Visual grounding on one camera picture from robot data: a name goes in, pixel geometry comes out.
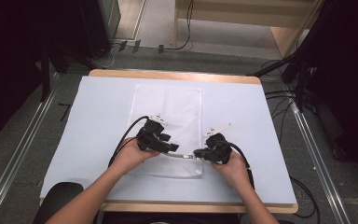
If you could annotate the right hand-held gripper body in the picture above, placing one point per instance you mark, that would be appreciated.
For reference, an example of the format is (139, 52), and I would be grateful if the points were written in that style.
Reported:
(219, 149)

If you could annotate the person's right hand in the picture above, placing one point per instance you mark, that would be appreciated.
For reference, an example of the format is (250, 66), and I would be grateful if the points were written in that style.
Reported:
(233, 169)

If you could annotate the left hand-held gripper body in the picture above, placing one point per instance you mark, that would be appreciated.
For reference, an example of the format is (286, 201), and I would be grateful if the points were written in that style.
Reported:
(150, 135)

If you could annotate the black chair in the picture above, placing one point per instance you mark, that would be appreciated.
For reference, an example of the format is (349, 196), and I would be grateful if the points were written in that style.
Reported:
(57, 196)

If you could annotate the white mesh laundry bag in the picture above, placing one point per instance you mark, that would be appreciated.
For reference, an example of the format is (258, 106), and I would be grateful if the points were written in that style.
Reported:
(180, 105)

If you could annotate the light wooden shelf unit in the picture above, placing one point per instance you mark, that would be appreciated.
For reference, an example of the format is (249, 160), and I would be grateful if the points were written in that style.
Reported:
(245, 15)

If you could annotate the person's left hand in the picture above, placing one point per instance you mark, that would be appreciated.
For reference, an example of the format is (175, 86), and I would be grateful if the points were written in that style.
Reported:
(132, 155)

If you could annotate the metal floor rail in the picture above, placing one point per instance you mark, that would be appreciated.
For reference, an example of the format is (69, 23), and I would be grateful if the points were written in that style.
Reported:
(320, 161)
(15, 168)

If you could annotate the black metal stand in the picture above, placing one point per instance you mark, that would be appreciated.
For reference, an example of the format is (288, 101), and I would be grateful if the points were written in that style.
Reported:
(300, 84)
(45, 77)

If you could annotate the wooden table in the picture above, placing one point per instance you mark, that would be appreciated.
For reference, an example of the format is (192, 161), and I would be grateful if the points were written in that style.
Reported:
(174, 75)

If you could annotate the dark cabinet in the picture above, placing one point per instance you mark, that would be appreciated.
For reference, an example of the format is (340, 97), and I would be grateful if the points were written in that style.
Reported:
(101, 25)

